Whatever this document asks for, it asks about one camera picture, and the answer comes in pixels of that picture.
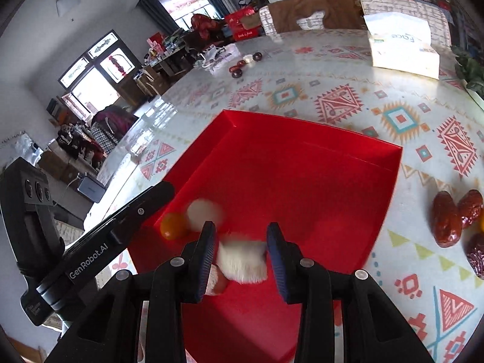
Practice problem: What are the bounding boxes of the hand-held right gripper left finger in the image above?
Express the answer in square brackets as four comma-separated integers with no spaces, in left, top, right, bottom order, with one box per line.
[44,220,218,363]

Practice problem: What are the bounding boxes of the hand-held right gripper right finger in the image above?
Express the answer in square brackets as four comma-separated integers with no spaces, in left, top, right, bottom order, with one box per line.
[266,222,435,363]

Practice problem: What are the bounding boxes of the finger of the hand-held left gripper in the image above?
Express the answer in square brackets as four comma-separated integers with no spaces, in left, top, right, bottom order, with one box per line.
[85,181,175,244]

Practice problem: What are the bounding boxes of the white sugarcane piece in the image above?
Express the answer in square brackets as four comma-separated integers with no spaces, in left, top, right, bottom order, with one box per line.
[217,239,268,284]
[186,198,224,231]
[206,265,228,296]

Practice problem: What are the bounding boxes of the red plastic tray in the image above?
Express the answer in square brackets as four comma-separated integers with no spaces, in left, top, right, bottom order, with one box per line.
[126,109,403,363]

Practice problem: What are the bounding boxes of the grey box device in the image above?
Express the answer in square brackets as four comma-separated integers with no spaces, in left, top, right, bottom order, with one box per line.
[77,176,104,203]

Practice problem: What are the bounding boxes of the plaid clothing pile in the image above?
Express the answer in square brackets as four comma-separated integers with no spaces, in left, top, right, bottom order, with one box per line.
[91,106,137,155]

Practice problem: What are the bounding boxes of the wooden glass door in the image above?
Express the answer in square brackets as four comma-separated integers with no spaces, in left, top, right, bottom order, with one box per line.
[58,29,142,122]

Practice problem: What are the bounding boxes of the red cloth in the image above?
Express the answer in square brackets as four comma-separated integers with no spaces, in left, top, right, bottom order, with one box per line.
[191,13,224,40]

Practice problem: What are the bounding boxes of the red gift box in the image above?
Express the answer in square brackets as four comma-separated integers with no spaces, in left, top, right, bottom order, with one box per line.
[225,7,263,41]

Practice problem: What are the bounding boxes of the bright window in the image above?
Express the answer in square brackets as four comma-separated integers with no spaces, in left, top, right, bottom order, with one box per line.
[159,0,216,31]

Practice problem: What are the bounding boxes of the white patterned chair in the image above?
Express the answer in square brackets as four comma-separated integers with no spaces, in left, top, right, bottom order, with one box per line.
[359,0,452,46]
[259,5,281,38]

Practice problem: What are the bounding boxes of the square ceiling light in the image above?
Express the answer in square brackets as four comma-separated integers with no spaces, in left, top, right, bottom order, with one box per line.
[56,0,82,18]

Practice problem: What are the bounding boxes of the white tissue box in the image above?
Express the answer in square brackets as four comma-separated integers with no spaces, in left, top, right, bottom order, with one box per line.
[364,12,441,80]

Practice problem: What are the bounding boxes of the brown coat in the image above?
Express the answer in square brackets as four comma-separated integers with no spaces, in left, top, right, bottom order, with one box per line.
[269,0,364,34]

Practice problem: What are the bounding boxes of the white oval plate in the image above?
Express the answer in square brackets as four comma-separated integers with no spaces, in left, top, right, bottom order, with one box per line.
[464,83,484,108]

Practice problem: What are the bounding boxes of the green spinach leaves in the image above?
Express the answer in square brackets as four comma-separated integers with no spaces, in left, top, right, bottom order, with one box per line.
[452,45,484,95]

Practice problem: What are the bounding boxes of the white charger cable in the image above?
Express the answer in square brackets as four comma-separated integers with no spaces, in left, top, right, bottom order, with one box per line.
[197,43,237,70]

